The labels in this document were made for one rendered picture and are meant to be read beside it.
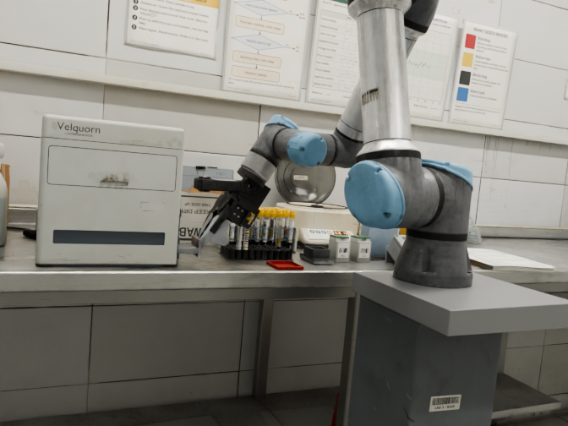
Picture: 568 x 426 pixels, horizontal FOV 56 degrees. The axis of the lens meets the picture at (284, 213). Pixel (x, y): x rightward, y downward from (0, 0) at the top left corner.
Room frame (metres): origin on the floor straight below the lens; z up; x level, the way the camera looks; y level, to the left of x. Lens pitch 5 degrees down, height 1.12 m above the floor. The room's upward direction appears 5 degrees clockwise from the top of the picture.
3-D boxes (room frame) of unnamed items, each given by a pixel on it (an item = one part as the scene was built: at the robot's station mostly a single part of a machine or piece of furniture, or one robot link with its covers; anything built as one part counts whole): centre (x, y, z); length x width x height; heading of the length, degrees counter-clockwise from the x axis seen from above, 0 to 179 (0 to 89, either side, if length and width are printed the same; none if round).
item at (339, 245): (1.42, -0.15, 0.91); 0.05 x 0.04 x 0.07; 24
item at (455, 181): (1.05, -0.29, 1.08); 0.13 x 0.12 x 0.14; 126
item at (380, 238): (1.52, -0.27, 0.92); 0.10 x 0.07 x 0.10; 116
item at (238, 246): (1.37, 0.06, 0.93); 0.17 x 0.09 x 0.11; 112
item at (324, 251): (1.38, -0.09, 0.89); 0.09 x 0.05 x 0.04; 23
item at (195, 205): (1.62, 0.25, 0.95); 0.29 x 0.25 x 0.15; 24
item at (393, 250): (1.43, -0.32, 0.92); 0.13 x 0.07 x 0.08; 24
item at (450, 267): (1.05, -0.30, 0.97); 0.15 x 0.15 x 0.10
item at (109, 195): (1.23, 0.39, 1.03); 0.31 x 0.27 x 0.30; 114
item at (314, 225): (1.71, -0.11, 0.94); 0.30 x 0.24 x 0.12; 15
